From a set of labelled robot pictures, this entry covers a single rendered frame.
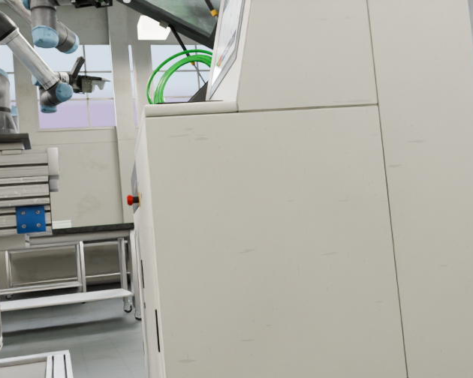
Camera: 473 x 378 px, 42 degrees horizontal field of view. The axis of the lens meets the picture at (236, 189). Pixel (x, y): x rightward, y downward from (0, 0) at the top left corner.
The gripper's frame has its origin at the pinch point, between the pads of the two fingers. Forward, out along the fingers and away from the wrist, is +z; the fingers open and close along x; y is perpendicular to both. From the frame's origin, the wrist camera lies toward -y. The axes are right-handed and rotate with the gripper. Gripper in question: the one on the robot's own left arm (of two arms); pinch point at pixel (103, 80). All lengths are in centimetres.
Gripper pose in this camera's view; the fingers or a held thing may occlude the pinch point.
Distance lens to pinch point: 312.7
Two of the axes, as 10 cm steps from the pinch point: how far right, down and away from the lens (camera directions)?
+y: 0.0, 10.0, 0.3
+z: 7.4, -0.2, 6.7
